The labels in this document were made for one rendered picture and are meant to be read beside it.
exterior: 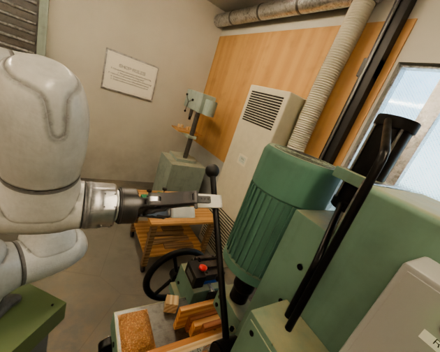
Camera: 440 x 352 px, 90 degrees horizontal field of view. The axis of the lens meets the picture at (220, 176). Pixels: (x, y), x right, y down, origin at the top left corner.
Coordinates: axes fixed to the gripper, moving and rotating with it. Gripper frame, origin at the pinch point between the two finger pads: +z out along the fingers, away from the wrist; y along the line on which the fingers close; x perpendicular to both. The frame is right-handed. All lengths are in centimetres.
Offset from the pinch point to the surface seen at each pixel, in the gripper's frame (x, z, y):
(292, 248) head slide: -11.7, 7.1, 19.9
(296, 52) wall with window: 158, 133, -36
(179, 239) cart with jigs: 3, 64, -163
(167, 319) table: -29.4, 0.1, -26.8
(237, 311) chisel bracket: -26.4, 11.4, -5.5
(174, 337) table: -33.4, 0.8, -22.7
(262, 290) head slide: -19.5, 7.0, 10.4
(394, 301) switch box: -16.4, -2.9, 38.3
